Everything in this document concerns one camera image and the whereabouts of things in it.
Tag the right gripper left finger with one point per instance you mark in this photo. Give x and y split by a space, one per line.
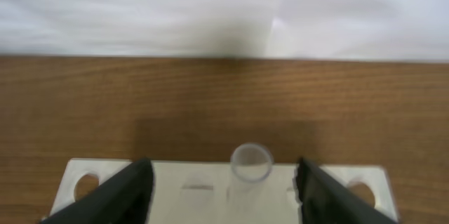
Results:
119 199

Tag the white test tube rack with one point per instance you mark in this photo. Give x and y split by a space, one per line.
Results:
196 199

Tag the clear test tube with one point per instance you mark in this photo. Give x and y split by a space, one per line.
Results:
250 175

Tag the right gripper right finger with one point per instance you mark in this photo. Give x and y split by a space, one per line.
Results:
326 206

